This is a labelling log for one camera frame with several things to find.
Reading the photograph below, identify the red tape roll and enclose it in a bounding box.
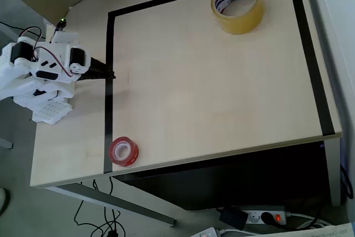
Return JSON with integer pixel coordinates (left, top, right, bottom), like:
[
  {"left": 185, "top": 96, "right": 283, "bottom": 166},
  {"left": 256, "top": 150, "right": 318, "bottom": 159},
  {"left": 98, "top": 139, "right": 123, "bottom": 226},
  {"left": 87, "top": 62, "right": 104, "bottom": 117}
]
[{"left": 108, "top": 136, "right": 140, "bottom": 168}]

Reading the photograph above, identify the yellow tape roll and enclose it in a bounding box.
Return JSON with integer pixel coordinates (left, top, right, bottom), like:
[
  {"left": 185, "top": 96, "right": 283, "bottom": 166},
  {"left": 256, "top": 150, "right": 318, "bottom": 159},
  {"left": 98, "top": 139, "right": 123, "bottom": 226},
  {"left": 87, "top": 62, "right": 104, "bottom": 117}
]
[{"left": 210, "top": 0, "right": 266, "bottom": 36}]

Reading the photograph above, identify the controller board green light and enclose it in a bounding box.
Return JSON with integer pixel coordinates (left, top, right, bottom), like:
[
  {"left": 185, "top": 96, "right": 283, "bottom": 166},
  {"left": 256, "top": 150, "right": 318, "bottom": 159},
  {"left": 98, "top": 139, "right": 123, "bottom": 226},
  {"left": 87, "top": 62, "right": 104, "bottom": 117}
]
[{"left": 54, "top": 18, "right": 69, "bottom": 33}]

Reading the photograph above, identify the grey metal table leg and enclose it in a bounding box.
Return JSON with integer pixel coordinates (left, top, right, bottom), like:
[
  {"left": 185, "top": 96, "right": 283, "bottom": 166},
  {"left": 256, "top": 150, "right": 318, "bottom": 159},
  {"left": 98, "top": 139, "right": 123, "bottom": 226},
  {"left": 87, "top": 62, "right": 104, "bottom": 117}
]
[
  {"left": 322, "top": 137, "right": 342, "bottom": 208},
  {"left": 45, "top": 183, "right": 177, "bottom": 227}
]

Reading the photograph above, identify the white power strip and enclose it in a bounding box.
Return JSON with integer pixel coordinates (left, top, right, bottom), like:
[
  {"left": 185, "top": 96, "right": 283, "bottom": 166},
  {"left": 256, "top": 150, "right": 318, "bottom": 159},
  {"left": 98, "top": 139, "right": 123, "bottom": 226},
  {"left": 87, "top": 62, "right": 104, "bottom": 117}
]
[{"left": 189, "top": 226, "right": 223, "bottom": 237}]

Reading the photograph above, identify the black power adapter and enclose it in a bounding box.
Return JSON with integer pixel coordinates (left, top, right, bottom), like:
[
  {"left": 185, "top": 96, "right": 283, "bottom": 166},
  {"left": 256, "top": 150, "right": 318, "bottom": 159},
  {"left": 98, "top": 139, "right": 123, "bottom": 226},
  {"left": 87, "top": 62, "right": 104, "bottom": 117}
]
[{"left": 219, "top": 206, "right": 249, "bottom": 231}]

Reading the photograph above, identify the black round plug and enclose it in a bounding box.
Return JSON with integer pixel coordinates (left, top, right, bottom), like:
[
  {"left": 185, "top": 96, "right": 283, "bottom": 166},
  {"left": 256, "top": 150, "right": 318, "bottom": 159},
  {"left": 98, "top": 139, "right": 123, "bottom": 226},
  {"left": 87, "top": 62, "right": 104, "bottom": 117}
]
[{"left": 260, "top": 211, "right": 278, "bottom": 225}]

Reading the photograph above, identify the printed white paper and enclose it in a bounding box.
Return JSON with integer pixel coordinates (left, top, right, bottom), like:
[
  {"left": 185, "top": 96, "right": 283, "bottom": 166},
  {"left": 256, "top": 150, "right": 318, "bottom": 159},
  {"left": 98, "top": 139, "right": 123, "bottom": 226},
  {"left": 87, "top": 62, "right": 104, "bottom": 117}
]
[{"left": 259, "top": 221, "right": 355, "bottom": 237}]

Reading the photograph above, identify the red black servo wire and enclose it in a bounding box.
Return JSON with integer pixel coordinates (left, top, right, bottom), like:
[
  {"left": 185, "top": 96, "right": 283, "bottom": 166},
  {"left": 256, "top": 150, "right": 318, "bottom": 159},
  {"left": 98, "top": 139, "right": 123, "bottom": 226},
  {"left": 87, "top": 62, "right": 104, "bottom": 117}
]
[{"left": 18, "top": 26, "right": 47, "bottom": 63}]

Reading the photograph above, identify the black floor cable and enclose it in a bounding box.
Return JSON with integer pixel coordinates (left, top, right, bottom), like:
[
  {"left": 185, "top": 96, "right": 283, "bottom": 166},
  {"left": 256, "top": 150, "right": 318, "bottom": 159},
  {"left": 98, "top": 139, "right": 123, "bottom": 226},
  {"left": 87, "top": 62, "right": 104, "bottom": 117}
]
[{"left": 73, "top": 177, "right": 126, "bottom": 237}]

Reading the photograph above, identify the grey power strip red switch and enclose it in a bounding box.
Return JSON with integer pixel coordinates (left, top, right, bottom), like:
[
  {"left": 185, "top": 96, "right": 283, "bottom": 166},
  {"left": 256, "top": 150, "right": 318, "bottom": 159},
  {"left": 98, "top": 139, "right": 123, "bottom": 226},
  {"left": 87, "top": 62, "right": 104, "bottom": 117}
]
[{"left": 221, "top": 205, "right": 291, "bottom": 226}]

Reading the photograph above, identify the black hanging cable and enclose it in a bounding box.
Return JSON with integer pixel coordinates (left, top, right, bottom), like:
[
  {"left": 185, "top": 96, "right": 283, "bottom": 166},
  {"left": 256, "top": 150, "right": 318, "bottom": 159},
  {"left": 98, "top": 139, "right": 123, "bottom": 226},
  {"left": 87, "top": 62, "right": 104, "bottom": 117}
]
[{"left": 339, "top": 164, "right": 352, "bottom": 202}]

